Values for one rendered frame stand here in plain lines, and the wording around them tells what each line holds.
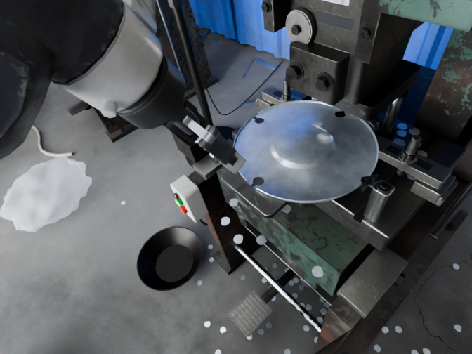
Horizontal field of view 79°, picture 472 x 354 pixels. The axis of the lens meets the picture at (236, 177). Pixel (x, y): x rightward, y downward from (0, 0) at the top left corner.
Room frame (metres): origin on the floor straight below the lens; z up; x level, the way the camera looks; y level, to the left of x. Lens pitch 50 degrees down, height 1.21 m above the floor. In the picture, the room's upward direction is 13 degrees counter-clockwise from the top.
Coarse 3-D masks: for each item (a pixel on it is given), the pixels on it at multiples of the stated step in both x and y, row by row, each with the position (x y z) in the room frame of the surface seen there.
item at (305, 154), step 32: (256, 128) 0.49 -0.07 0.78; (288, 128) 0.46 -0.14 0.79; (320, 128) 0.44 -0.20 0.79; (352, 128) 0.43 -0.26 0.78; (256, 160) 0.40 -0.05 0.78; (288, 160) 0.37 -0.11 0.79; (320, 160) 0.35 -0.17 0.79; (352, 160) 0.34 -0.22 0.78; (288, 192) 0.30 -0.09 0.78; (320, 192) 0.29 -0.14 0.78
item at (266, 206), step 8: (224, 176) 0.38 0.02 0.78; (232, 176) 0.37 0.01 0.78; (240, 176) 0.37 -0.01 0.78; (232, 184) 0.35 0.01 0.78; (240, 184) 0.35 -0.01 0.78; (248, 184) 0.34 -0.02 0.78; (256, 184) 0.34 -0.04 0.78; (240, 192) 0.33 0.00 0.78; (248, 192) 0.32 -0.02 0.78; (256, 192) 0.32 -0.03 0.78; (248, 200) 0.31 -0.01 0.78; (256, 200) 0.30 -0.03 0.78; (264, 200) 0.30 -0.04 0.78; (272, 200) 0.29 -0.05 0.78; (280, 200) 0.29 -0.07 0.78; (256, 208) 0.29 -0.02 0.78; (264, 208) 0.28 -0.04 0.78; (272, 208) 0.28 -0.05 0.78; (280, 208) 0.28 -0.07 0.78; (264, 216) 0.27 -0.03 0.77; (272, 216) 0.27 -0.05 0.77
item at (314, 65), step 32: (320, 0) 0.44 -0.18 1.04; (352, 0) 0.40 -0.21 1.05; (288, 32) 0.48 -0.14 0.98; (320, 32) 0.44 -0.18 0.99; (352, 32) 0.39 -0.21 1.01; (320, 64) 0.40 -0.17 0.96; (352, 64) 0.38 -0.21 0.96; (384, 64) 0.40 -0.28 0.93; (320, 96) 0.40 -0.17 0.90; (352, 96) 0.38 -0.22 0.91
